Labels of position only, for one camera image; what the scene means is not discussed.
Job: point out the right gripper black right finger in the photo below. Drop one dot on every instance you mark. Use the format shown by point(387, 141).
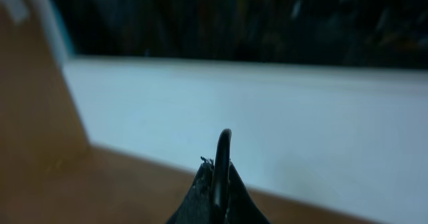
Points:
point(241, 208)

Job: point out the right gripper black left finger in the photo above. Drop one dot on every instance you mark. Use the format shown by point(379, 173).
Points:
point(196, 206)

